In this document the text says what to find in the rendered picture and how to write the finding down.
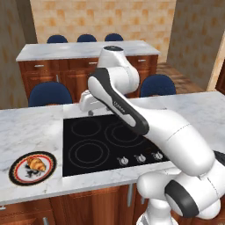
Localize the round black red-rimmed plate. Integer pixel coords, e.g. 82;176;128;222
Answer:
8;150;58;187

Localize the black glass hob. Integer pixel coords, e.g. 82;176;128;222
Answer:
62;113;171;178

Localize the silver hob knob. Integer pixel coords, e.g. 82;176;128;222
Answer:
134;154;147;164
152;151;164;161
117;156;129;166

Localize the wooden cupboard door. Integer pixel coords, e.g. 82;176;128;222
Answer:
48;185;130;225
0;215;56;225
132;187;151;225

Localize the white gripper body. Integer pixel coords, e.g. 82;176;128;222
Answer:
78;90;110;113

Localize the blue chair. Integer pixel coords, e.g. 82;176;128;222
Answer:
139;74;178;98
76;33;98;43
27;81;74;108
46;34;69;44
104;33;125;42

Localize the wooden drawer front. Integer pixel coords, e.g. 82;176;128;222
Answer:
0;198;53;219

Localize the golden brown croissant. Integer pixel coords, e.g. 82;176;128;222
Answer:
25;156;47;172

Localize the wooden island cupboard run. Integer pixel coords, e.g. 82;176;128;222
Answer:
15;40;162;102

